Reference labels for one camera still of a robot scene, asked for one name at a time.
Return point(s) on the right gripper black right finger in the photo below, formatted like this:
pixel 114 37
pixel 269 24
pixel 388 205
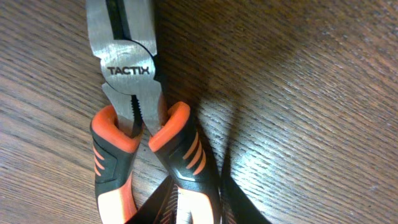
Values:
pixel 236 206

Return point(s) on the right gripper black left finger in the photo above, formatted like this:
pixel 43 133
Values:
pixel 160 207

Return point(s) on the orange black needle-nose pliers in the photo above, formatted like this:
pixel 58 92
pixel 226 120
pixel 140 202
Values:
pixel 122 35

